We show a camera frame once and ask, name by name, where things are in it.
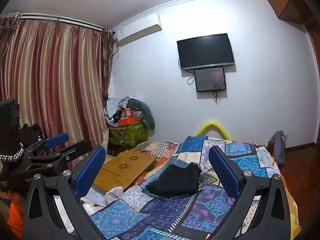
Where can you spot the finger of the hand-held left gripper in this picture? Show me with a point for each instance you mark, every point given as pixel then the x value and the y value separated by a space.
pixel 62 155
pixel 57 138

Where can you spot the black pants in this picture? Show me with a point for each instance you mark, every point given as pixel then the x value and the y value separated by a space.
pixel 175 182

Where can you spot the small black wall monitor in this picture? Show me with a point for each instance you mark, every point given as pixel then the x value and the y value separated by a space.
pixel 210 78

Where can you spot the white air conditioner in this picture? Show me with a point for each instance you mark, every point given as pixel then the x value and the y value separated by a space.
pixel 140 28

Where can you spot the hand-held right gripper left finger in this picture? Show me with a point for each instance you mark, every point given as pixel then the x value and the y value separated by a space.
pixel 91 170

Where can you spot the black wall television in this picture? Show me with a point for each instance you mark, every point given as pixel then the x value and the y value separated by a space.
pixel 206 51

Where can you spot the purple grey backpack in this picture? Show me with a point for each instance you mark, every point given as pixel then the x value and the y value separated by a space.
pixel 277 147

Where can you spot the wooden lap desk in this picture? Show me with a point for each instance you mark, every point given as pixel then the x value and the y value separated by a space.
pixel 127 167

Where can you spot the white curtain rod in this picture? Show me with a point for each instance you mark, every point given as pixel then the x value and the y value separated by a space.
pixel 62 21

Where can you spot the yellow foam arch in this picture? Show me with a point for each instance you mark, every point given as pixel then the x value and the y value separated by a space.
pixel 212 124

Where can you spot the green fabric storage box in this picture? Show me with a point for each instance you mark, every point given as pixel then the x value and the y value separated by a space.
pixel 127 136

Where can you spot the orange yellow fleece blanket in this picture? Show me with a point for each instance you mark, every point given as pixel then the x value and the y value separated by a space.
pixel 291 205

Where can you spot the orange cardboard box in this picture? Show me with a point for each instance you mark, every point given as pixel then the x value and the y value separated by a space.
pixel 127 121

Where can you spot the striped pink curtain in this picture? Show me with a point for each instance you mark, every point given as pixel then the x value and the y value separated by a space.
pixel 50 80

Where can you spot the dark cloth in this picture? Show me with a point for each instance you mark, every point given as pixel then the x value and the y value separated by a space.
pixel 31 132

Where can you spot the blue patchwork blanket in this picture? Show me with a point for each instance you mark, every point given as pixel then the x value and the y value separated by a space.
pixel 155 212

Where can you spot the grey plush pillow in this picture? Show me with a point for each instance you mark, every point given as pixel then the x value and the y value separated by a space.
pixel 147 115

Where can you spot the pale crumpled clothes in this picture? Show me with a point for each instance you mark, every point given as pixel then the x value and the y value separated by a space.
pixel 117 103

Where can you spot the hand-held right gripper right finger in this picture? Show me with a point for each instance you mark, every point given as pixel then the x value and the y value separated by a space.
pixel 225 170

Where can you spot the white crumpled cloth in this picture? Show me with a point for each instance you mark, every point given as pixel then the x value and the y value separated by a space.
pixel 110 195

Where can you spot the orange garment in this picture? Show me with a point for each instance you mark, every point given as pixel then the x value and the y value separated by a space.
pixel 16 212

